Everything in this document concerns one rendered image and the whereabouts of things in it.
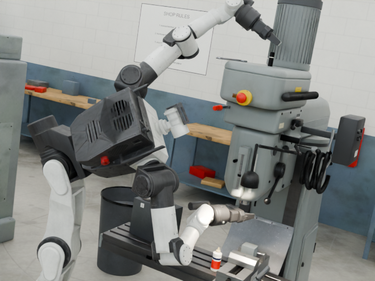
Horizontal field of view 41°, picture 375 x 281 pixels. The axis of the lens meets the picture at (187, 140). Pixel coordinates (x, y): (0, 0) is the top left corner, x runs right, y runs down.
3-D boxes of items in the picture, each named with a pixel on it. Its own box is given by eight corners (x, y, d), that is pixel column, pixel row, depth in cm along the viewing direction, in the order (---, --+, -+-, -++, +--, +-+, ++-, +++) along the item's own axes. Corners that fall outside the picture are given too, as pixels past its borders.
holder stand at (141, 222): (162, 247, 243) (168, 208, 239) (128, 232, 255) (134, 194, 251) (177, 242, 253) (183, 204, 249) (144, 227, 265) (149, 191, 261)
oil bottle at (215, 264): (216, 272, 226) (221, 250, 224) (208, 269, 228) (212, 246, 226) (220, 270, 229) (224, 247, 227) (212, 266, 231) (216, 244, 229)
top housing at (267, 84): (275, 111, 192) (283, 69, 189) (214, 98, 203) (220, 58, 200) (307, 107, 233) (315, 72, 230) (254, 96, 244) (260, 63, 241)
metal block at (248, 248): (251, 261, 223) (254, 248, 222) (239, 257, 226) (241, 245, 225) (255, 258, 228) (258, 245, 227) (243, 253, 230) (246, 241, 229)
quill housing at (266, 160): (260, 207, 212) (274, 133, 206) (216, 194, 221) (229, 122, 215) (274, 198, 229) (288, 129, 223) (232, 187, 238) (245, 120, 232)
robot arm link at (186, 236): (204, 240, 203) (186, 275, 188) (182, 240, 208) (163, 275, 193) (195, 219, 198) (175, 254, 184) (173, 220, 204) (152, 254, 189)
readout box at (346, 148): (350, 167, 222) (361, 120, 218) (330, 162, 226) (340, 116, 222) (359, 161, 239) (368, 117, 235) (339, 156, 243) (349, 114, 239)
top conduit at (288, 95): (289, 102, 192) (291, 93, 191) (278, 100, 194) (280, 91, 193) (318, 99, 231) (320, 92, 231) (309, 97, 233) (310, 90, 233)
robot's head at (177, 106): (168, 131, 197) (183, 125, 193) (159, 111, 196) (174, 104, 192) (176, 127, 202) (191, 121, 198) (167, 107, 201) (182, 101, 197)
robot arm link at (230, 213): (247, 208, 218) (226, 210, 210) (243, 228, 220) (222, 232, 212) (227, 198, 227) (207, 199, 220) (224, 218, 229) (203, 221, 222)
